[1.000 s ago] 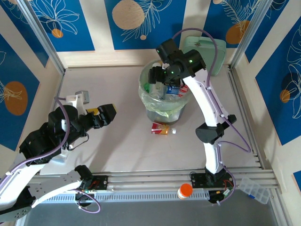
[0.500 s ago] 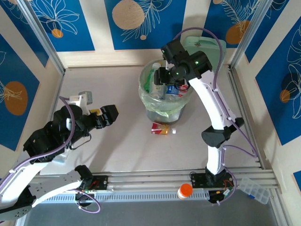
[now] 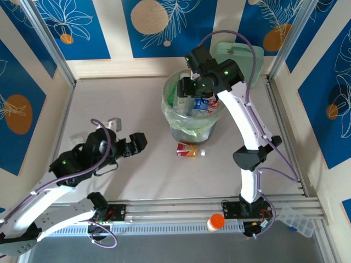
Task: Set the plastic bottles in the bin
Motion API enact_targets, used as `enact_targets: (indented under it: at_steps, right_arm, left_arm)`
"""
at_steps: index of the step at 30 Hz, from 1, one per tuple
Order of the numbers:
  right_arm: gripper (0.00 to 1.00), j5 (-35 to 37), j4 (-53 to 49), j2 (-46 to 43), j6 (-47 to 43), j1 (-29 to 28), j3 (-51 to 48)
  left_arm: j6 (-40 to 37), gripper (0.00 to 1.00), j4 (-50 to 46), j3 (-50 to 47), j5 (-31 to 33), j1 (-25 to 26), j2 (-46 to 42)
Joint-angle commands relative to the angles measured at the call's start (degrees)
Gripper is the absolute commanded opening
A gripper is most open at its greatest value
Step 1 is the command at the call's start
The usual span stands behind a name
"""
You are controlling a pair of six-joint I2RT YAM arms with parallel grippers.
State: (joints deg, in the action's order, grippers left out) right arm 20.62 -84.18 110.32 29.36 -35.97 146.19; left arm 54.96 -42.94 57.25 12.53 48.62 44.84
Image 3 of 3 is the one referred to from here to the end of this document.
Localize green soda bottle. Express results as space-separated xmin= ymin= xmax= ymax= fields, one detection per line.
xmin=167 ymin=83 xmax=179 ymax=108

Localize blue round logo bottle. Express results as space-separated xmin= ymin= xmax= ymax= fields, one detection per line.
xmin=191 ymin=97 xmax=210 ymax=117

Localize white bottle red cap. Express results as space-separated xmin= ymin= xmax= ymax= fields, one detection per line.
xmin=207 ymin=98 xmax=220 ymax=113

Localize green plastic bin liner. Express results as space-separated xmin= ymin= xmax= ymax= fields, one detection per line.
xmin=161 ymin=68 xmax=230 ymax=138

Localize grey round waste bin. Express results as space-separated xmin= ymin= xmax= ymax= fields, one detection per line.
xmin=161 ymin=68 xmax=230 ymax=146

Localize mint green zipper case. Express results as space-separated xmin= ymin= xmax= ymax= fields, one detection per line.
xmin=213 ymin=41 xmax=265 ymax=89

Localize red orange label bottle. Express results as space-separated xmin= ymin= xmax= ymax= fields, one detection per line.
xmin=176 ymin=142 xmax=206 ymax=159

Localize orange lid pill bottle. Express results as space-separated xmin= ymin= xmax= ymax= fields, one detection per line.
xmin=206 ymin=213 xmax=226 ymax=233

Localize grey metal panel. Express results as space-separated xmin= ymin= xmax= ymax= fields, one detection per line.
xmin=19 ymin=219 xmax=330 ymax=263

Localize clear plastic organizer box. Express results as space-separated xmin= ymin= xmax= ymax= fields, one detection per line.
xmin=278 ymin=205 xmax=315 ymax=238

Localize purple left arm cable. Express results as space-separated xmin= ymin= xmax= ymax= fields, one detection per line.
xmin=0 ymin=118 xmax=118 ymax=249

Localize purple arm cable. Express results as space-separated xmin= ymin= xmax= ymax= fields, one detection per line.
xmin=197 ymin=29 xmax=299 ymax=239
xmin=0 ymin=118 xmax=118 ymax=249

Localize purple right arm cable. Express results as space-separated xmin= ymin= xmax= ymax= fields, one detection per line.
xmin=197 ymin=29 xmax=299 ymax=239

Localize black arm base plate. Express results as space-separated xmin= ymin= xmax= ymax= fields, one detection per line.
xmin=221 ymin=201 xmax=272 ymax=220
xmin=103 ymin=203 xmax=127 ymax=223

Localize black cable bracket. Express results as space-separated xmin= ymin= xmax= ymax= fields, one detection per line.
xmin=242 ymin=220 xmax=265 ymax=239
xmin=87 ymin=221 xmax=111 ymax=242

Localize aluminium front rail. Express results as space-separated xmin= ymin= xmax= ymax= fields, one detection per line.
xmin=49 ymin=193 xmax=326 ymax=223

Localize aluminium frame post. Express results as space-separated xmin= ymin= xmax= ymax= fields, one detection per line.
xmin=266 ymin=0 xmax=316 ymax=83
xmin=19 ymin=0 xmax=77 ymax=88

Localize grey slotted cable duct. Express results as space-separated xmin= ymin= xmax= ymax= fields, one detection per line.
xmin=41 ymin=222 xmax=245 ymax=237

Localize aluminium side rail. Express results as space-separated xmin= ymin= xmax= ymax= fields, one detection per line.
xmin=264 ymin=76 xmax=312 ymax=197

